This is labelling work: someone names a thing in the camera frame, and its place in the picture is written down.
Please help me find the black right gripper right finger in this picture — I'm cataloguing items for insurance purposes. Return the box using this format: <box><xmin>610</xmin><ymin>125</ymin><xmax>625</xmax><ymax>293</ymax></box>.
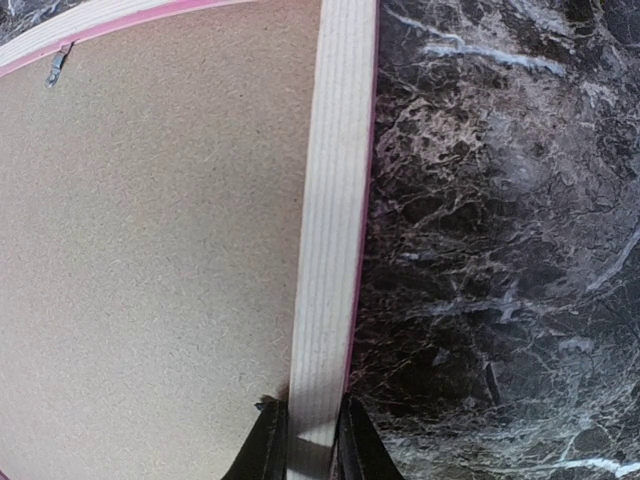
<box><xmin>336</xmin><ymin>394</ymin><xmax>404</xmax><ymax>480</ymax></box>

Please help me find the silver metal turn clip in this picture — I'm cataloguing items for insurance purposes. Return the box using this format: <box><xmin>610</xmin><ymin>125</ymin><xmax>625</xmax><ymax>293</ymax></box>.
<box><xmin>45</xmin><ymin>43</ymin><xmax>73</xmax><ymax>88</ymax></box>

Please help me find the light wooden picture frame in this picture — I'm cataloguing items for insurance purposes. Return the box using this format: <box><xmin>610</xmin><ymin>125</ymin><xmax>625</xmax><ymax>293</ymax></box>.
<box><xmin>1</xmin><ymin>1</ymin><xmax>378</xmax><ymax>479</ymax></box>

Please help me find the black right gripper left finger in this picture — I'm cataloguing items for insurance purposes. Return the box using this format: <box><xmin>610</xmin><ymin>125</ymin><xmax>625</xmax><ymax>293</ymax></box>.
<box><xmin>222</xmin><ymin>400</ymin><xmax>289</xmax><ymax>480</ymax></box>

